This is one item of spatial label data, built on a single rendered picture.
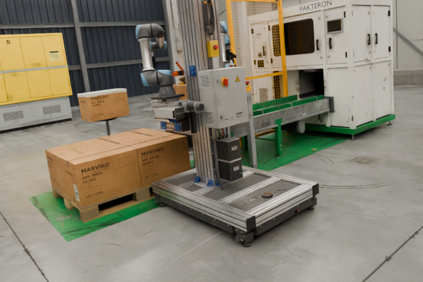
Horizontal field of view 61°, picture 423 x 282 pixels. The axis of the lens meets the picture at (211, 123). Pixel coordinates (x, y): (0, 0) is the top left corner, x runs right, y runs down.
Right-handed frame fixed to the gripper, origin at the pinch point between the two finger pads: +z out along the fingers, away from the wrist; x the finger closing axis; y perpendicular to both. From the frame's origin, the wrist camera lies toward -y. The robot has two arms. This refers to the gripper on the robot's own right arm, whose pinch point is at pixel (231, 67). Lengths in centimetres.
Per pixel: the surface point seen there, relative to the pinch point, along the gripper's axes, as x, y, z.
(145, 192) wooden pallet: -10, 124, 111
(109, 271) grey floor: 80, 203, 119
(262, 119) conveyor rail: 8, -35, 66
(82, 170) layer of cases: -11, 180, 72
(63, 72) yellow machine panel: -748, -52, -25
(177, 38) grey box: -115, -13, -45
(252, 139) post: 26, 4, 80
